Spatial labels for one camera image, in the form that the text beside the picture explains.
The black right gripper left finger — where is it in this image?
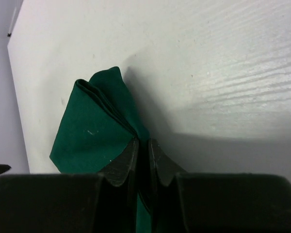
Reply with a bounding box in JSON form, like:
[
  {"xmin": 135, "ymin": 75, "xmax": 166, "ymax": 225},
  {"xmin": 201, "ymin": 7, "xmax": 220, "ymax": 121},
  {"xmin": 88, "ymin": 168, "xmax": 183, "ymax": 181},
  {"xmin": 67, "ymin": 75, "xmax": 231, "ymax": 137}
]
[{"xmin": 97, "ymin": 138, "xmax": 139, "ymax": 233}]

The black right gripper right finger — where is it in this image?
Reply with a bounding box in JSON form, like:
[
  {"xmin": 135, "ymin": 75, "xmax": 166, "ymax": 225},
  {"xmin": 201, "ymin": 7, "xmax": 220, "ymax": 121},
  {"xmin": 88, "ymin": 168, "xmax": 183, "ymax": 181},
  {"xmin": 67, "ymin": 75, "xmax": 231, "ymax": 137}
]
[{"xmin": 148, "ymin": 139, "xmax": 192, "ymax": 233}]

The dark green surgical cloth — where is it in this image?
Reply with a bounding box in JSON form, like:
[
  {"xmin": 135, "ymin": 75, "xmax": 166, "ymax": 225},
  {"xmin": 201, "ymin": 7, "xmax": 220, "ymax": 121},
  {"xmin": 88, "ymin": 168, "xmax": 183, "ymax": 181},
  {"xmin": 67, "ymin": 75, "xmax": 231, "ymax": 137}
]
[{"xmin": 49, "ymin": 67, "xmax": 151, "ymax": 233}]

